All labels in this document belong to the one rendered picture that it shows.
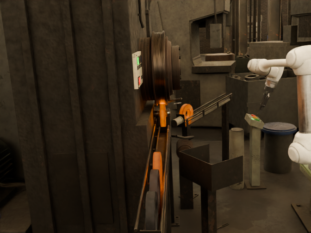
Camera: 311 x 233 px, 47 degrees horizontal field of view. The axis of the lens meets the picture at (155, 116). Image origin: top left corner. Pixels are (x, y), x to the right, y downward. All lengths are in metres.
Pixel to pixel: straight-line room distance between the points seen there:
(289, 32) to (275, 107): 1.85
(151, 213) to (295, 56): 1.47
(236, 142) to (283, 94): 1.67
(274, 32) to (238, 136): 8.28
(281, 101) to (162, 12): 1.95
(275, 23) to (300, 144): 8.83
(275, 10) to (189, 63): 6.46
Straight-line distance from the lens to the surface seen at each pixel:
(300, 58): 2.38
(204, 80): 4.96
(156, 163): 1.61
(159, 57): 2.09
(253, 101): 4.40
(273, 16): 11.13
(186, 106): 2.81
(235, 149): 3.06
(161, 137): 2.39
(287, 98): 4.61
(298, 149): 2.45
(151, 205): 1.29
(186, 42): 4.96
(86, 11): 1.87
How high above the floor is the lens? 1.33
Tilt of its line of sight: 13 degrees down
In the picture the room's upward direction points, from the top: 3 degrees counter-clockwise
